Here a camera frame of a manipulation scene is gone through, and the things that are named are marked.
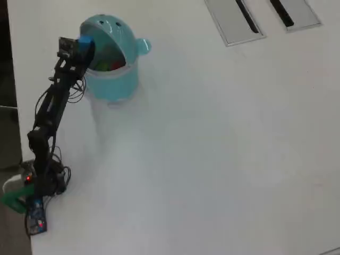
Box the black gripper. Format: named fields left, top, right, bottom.
left=54, top=44, right=95, bottom=80

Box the blue lego block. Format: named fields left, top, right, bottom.
left=79, top=35, right=92, bottom=53

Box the green lego block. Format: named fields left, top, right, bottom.
left=95, top=61, right=111, bottom=72

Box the teal whale-shaped bin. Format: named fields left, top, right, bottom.
left=72, top=14, right=153, bottom=106

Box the green table clamp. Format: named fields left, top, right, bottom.
left=0, top=184, right=35, bottom=214

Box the blue controller board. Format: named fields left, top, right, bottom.
left=28, top=198, right=48, bottom=236

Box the black wrist cable bundle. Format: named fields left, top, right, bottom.
left=67, top=76, right=87, bottom=104

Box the wide metal cable grommet plate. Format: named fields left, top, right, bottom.
left=203, top=0, right=267, bottom=47

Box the black controller board cable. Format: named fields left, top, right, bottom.
left=23, top=212, right=32, bottom=237

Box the narrow metal cable grommet plate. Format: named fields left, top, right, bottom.
left=269, top=0, right=324, bottom=33

